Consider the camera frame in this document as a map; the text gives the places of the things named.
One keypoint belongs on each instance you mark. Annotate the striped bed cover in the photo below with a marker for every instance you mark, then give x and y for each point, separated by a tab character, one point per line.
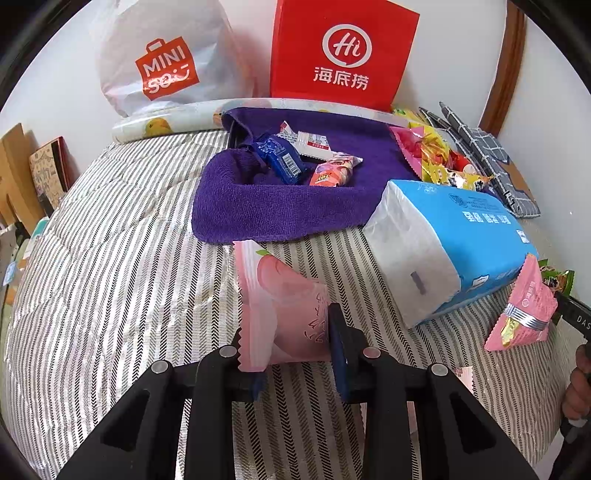
129	258

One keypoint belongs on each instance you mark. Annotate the blue tissue pack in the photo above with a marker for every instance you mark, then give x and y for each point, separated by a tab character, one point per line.
466	230

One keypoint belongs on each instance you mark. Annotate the pink orange snack packet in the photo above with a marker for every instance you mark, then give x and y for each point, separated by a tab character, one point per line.
332	173

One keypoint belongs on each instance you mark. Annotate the pink wrapper scrap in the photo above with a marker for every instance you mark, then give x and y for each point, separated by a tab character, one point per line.
465	377

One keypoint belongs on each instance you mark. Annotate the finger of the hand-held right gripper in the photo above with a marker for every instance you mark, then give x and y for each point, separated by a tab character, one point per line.
575	311

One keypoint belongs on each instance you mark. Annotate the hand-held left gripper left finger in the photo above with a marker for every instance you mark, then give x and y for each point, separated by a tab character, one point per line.
217	392

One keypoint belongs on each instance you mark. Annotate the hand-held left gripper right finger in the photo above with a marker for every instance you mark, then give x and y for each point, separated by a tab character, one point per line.
339	350

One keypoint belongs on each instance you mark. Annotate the purple towel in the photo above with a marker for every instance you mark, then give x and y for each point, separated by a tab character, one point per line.
277	207

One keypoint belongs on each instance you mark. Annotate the green snack packet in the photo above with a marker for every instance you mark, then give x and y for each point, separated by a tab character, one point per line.
556	279

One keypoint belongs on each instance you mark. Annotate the brown cardboard boxes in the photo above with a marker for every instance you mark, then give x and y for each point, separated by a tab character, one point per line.
16	175

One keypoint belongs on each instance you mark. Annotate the pink silver-banded snack packet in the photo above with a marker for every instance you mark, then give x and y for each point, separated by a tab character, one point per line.
526	304

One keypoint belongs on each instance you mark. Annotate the pink peach snack packet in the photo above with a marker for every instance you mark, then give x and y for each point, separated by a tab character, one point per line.
277	295

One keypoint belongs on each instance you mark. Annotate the small white snack packet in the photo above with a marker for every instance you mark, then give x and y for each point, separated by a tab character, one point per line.
309	141

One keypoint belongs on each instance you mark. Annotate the printed cardboard box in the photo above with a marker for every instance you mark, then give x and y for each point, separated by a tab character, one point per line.
48	175

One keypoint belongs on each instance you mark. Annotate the white plastic shopping bag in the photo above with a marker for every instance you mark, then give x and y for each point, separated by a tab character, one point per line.
171	55

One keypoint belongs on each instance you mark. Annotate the pile of colourful snack packets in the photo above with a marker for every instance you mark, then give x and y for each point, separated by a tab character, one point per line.
429	152

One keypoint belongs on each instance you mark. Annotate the blue snack packet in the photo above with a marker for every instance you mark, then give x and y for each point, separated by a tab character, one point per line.
281	159

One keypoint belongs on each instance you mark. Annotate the wooden headboard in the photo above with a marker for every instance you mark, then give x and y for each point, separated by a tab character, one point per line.
505	69

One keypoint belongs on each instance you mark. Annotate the person's right hand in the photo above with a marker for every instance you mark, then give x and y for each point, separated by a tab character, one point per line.
579	387

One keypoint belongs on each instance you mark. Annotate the grey checked cloth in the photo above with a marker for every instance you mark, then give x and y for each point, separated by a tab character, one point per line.
498	157

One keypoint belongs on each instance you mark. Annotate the red paper bag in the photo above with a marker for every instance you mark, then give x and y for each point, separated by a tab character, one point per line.
341	50

